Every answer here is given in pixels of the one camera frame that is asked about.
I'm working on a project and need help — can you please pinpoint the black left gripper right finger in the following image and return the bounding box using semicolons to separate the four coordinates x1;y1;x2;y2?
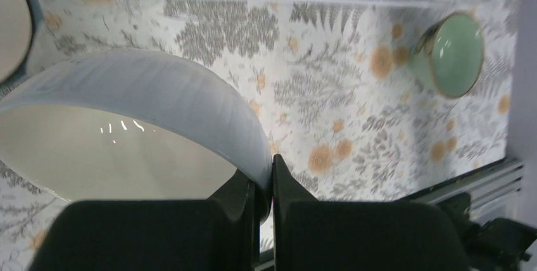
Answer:
272;154;470;270

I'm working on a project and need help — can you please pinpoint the white ribbed bowl front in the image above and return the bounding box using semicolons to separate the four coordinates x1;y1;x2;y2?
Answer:
1;49;272;201

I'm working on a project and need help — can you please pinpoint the pale green ceramic bowl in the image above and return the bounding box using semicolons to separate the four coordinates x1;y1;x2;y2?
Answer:
408;11;485;99

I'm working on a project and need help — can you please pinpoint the teal bowl white interior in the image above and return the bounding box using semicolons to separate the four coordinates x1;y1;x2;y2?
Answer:
1;0;44;91

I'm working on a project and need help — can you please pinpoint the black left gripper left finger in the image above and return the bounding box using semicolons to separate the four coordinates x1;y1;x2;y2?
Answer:
29;171;257;270

